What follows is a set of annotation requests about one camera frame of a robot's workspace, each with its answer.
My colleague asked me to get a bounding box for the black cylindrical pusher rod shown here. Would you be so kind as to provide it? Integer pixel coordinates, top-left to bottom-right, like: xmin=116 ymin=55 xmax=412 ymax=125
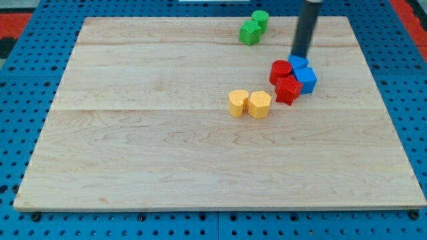
xmin=291 ymin=0 xmax=324 ymax=58

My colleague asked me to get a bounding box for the light wooden board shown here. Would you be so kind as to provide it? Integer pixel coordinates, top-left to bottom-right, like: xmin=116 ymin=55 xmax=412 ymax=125
xmin=13 ymin=17 xmax=426 ymax=212

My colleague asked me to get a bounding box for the green cylinder block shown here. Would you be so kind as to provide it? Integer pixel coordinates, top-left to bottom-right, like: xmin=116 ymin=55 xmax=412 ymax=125
xmin=251 ymin=10 xmax=270 ymax=33

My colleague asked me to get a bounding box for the red star block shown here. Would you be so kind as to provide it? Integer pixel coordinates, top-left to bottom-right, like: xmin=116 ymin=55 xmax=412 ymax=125
xmin=275 ymin=75 xmax=303 ymax=105

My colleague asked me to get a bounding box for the yellow heart block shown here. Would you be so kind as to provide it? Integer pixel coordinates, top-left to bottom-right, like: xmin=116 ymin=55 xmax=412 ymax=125
xmin=229 ymin=89 xmax=249 ymax=117

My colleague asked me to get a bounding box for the green star block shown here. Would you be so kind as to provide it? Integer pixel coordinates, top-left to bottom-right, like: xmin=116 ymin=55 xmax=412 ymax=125
xmin=239 ymin=20 xmax=262 ymax=46

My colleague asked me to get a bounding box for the blue cube block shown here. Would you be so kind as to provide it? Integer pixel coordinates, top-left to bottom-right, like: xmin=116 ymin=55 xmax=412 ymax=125
xmin=293 ymin=67 xmax=318 ymax=94

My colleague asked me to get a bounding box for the blue triangle block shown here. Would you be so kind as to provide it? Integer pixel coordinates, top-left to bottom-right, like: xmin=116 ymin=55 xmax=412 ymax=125
xmin=288 ymin=55 xmax=309 ymax=69

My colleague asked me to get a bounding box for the red cylinder block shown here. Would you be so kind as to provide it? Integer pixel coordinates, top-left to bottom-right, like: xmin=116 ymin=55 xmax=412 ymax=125
xmin=269 ymin=59 xmax=292 ymax=85

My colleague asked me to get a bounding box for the yellow hexagon block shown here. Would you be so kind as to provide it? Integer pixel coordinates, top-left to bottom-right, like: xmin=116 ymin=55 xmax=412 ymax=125
xmin=248 ymin=91 xmax=272 ymax=119

